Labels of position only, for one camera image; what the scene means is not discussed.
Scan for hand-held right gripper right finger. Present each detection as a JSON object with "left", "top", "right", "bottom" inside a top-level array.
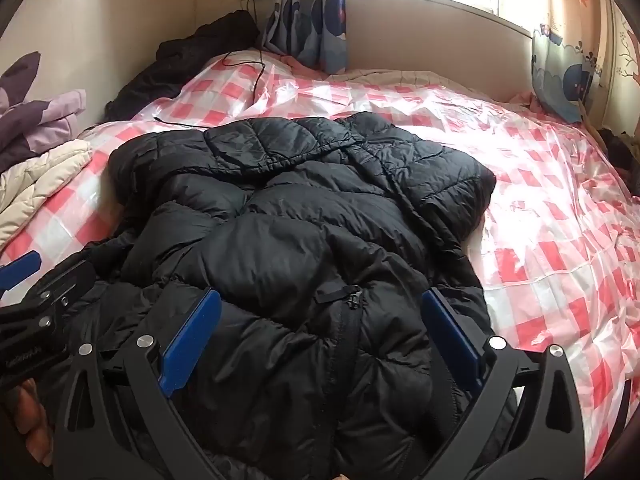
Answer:
[{"left": 421, "top": 287, "right": 586, "bottom": 480}]

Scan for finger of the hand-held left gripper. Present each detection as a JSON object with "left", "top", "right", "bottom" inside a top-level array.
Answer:
[
  {"left": 0, "top": 259, "right": 97, "bottom": 336},
  {"left": 0, "top": 250, "right": 42, "bottom": 293}
]

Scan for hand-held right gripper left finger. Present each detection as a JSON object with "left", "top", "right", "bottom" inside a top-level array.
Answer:
[{"left": 52, "top": 287, "right": 223, "bottom": 480}]

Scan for black puffer jacket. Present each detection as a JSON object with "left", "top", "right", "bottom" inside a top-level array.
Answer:
[{"left": 37, "top": 111, "right": 521, "bottom": 480}]

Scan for dark clothes heap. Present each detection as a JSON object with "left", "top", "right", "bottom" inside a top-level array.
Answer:
[{"left": 595, "top": 127, "right": 640, "bottom": 196}]

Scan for person's left hand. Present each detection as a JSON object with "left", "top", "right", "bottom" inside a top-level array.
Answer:
[{"left": 7, "top": 377, "right": 55, "bottom": 466}]

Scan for purple and lilac quilt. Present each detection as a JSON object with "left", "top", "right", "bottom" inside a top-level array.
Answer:
[{"left": 0, "top": 51, "right": 87, "bottom": 173}]

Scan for pink checkered bed cover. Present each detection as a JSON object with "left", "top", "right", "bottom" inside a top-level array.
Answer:
[{"left": 0, "top": 50, "right": 636, "bottom": 466}]

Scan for black garment pile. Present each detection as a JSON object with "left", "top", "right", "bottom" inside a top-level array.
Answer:
[{"left": 104, "top": 10, "right": 261, "bottom": 123}]

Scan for blue patterned curtain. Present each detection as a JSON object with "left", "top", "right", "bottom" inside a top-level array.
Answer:
[
  {"left": 530, "top": 0, "right": 618, "bottom": 123},
  {"left": 262, "top": 0, "right": 348, "bottom": 73}
]

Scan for beige headboard panel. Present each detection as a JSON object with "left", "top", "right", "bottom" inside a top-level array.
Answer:
[{"left": 345, "top": 0, "right": 533, "bottom": 106}]

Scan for black charging cable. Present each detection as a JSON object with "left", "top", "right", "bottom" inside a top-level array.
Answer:
[{"left": 152, "top": 0, "right": 268, "bottom": 132}]

